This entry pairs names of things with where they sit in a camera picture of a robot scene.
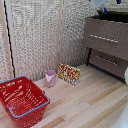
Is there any brown cabinet with drawers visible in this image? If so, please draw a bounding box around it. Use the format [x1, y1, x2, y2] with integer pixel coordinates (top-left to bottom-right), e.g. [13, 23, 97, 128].
[82, 12, 128, 82]

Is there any colourful yellow red snack box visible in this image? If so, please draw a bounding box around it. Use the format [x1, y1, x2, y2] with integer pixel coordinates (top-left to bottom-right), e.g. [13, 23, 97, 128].
[57, 62, 82, 86]

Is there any light wooden screen post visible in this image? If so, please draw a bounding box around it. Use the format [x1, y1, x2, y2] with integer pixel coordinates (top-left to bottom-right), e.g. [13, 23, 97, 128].
[57, 0, 66, 68]

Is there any white rounded object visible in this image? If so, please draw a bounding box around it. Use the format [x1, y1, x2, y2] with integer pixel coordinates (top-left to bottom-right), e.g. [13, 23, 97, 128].
[113, 109, 128, 128]

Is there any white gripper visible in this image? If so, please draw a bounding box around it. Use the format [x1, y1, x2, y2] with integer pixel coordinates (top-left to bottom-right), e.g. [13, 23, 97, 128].
[92, 0, 123, 16]

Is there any pink cup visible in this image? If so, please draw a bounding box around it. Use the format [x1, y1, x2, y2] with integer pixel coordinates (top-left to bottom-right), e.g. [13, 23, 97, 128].
[44, 69, 57, 88]

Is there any long silver drawer handle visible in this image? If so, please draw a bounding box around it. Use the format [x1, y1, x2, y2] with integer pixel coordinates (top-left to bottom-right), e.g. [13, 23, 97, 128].
[88, 33, 120, 44]
[96, 54, 120, 66]

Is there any red plastic shopping basket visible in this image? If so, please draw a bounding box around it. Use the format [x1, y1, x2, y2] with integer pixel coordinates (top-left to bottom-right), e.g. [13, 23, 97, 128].
[0, 75, 51, 128]

